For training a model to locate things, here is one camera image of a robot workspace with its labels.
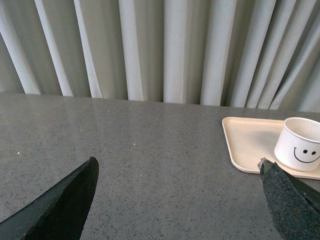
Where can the white smiley mug black handle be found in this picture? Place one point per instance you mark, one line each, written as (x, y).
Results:
(298, 145)

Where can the grey pleated curtain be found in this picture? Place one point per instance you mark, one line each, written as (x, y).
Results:
(260, 54)

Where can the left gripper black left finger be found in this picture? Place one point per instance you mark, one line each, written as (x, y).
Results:
(58, 214)

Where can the beige rectangular plastic tray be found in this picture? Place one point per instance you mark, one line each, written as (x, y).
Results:
(251, 139)

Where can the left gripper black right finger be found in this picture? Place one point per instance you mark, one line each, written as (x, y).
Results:
(294, 205)

